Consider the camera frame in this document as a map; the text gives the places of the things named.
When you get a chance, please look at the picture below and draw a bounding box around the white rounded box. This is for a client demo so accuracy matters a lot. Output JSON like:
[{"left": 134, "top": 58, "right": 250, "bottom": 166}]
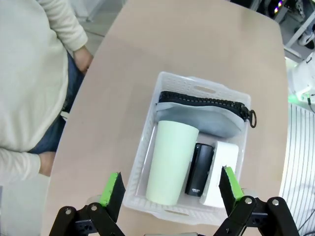
[{"left": 199, "top": 140, "right": 240, "bottom": 208}]

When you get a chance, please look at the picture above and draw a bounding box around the white and black shoe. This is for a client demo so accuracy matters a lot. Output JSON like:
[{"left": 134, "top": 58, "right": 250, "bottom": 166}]
[{"left": 298, "top": 29, "right": 315, "bottom": 49}]

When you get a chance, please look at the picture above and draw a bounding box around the person's right forearm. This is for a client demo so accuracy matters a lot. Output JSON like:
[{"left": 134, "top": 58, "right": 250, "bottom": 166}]
[{"left": 0, "top": 147, "right": 41, "bottom": 184}]

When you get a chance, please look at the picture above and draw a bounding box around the white perforated plastic basket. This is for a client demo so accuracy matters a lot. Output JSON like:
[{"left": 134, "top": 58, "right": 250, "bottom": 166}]
[{"left": 122, "top": 71, "right": 252, "bottom": 227}]

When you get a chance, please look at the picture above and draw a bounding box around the pale green cup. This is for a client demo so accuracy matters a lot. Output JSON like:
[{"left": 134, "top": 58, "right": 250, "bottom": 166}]
[{"left": 145, "top": 119, "right": 200, "bottom": 206}]

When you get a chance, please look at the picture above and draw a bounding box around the white striped panel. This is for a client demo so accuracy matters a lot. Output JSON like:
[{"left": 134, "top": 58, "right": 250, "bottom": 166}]
[{"left": 279, "top": 102, "right": 315, "bottom": 222}]

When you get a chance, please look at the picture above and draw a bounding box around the person in beige sweater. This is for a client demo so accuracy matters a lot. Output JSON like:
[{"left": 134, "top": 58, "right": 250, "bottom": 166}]
[{"left": 0, "top": 0, "right": 89, "bottom": 184}]

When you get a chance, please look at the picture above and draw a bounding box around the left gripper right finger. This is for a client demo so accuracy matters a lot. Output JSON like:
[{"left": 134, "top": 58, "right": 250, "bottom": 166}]
[{"left": 214, "top": 166, "right": 301, "bottom": 236}]

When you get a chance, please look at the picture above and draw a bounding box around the grey zipper pouch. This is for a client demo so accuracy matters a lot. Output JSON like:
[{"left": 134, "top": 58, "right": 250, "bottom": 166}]
[{"left": 155, "top": 90, "right": 258, "bottom": 138}]

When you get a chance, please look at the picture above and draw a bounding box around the person's left forearm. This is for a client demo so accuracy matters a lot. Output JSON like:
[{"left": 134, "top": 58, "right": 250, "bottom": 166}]
[{"left": 36, "top": 0, "right": 89, "bottom": 52}]

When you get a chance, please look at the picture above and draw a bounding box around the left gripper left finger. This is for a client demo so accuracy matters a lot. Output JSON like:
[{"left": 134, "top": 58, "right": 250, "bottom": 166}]
[{"left": 49, "top": 171, "right": 127, "bottom": 236}]

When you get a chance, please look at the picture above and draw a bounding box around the black rectangular device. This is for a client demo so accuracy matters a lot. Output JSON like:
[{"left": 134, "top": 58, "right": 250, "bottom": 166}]
[{"left": 184, "top": 143, "right": 214, "bottom": 197}]

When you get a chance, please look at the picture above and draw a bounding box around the person's right hand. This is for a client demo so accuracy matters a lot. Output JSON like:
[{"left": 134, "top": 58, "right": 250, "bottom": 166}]
[{"left": 38, "top": 151, "right": 57, "bottom": 177}]

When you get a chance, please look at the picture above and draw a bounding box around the person's left hand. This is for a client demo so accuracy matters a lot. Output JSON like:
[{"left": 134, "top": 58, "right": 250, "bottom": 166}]
[{"left": 73, "top": 45, "right": 94, "bottom": 75}]

